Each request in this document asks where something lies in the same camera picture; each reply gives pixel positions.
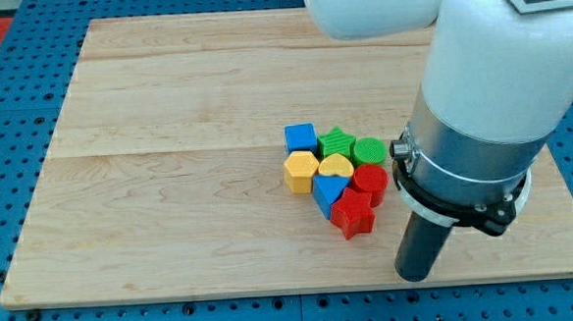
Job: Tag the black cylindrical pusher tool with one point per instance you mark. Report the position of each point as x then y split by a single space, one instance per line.
419 248

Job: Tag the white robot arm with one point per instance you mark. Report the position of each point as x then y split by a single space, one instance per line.
499 78

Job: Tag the red star block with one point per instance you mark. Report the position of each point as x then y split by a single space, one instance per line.
353 214

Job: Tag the green star block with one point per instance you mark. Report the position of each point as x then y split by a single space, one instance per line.
335 142

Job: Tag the wooden board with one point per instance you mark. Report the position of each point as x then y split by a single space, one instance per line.
164 180

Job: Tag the red cylinder block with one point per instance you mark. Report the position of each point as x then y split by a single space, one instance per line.
373 179

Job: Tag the green cylinder block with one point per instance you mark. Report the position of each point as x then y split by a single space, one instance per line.
369 150

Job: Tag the blue triangle block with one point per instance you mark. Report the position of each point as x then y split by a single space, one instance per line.
327 190

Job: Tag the yellow heart block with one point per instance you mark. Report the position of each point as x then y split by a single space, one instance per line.
336 165

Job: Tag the yellow hexagon block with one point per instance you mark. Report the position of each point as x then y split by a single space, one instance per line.
299 169

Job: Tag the blue cube block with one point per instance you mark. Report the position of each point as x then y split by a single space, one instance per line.
301 137

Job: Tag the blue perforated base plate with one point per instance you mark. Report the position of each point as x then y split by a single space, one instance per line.
39 45

